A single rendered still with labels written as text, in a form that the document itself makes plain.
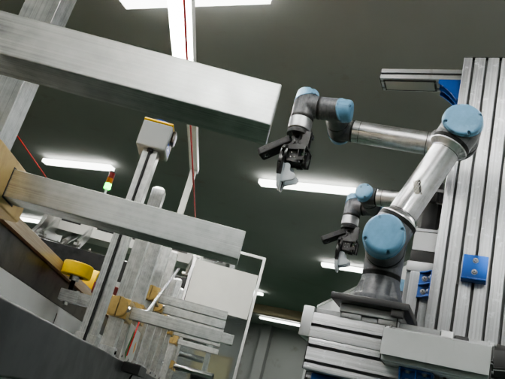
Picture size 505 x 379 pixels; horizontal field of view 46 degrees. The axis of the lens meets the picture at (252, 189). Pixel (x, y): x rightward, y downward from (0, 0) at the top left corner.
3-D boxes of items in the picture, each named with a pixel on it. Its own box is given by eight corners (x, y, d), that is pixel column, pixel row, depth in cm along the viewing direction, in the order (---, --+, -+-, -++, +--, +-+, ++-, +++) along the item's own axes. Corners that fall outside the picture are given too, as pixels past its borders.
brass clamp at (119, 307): (132, 325, 159) (138, 307, 161) (126, 319, 146) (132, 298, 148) (110, 319, 159) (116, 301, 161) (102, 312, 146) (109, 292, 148)
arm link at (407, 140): (477, 144, 196) (333, 120, 211) (482, 127, 186) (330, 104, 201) (471, 175, 192) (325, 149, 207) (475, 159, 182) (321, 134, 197)
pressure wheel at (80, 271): (68, 307, 160) (83, 266, 164) (86, 310, 155) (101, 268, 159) (43, 298, 155) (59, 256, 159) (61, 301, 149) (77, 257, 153)
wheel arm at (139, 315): (218, 347, 156) (222, 331, 157) (219, 346, 152) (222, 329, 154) (58, 303, 156) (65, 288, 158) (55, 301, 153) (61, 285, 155)
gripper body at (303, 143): (301, 161, 182) (309, 127, 186) (276, 159, 185) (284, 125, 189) (308, 172, 188) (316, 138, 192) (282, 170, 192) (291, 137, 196)
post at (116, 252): (97, 348, 125) (161, 159, 141) (92, 346, 120) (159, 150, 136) (76, 343, 125) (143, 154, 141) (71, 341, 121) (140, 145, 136)
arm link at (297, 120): (287, 113, 191) (294, 126, 198) (283, 126, 189) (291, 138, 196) (309, 115, 188) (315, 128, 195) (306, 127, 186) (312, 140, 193)
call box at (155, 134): (165, 165, 142) (175, 136, 144) (164, 153, 135) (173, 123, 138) (137, 157, 142) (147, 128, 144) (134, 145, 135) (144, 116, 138)
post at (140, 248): (109, 366, 148) (166, 192, 165) (107, 365, 145) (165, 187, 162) (95, 362, 148) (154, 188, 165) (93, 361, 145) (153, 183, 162)
